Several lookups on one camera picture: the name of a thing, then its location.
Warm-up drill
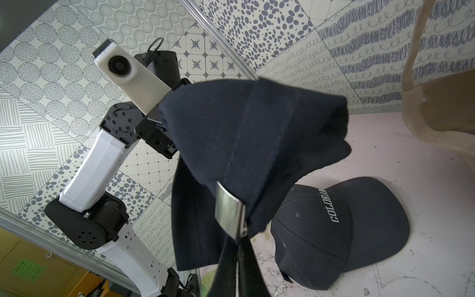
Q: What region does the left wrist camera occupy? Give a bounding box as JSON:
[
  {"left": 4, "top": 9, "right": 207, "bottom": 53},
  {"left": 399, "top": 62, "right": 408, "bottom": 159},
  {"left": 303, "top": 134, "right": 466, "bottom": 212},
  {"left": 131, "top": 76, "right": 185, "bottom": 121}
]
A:
[{"left": 92, "top": 39, "right": 171, "bottom": 115}]

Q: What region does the black cap behind front cap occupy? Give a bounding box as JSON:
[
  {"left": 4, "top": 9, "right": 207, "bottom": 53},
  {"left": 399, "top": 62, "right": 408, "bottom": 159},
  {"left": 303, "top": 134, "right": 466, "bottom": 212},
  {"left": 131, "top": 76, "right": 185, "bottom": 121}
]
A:
[{"left": 270, "top": 177, "right": 410, "bottom": 290}]

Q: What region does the black cap with white logo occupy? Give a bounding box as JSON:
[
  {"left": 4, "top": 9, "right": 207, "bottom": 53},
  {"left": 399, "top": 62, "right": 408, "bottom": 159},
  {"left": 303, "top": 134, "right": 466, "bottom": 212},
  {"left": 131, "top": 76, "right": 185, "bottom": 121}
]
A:
[{"left": 158, "top": 79, "right": 351, "bottom": 297}]

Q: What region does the beige baseball cap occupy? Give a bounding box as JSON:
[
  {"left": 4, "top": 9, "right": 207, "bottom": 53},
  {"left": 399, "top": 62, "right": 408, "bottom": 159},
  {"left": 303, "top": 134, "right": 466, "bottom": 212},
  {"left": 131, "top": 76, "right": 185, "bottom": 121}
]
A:
[{"left": 402, "top": 1, "right": 475, "bottom": 170}]

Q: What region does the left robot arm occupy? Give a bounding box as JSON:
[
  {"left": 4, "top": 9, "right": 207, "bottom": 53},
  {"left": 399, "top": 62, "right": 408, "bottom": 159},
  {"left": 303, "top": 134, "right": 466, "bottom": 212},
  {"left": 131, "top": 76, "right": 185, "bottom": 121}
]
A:
[{"left": 45, "top": 41, "right": 200, "bottom": 297}]

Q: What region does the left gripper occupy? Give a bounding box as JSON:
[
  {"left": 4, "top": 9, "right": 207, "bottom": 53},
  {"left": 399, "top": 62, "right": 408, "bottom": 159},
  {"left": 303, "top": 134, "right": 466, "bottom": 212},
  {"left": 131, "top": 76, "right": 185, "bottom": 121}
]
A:
[{"left": 135, "top": 111, "right": 178, "bottom": 159}]

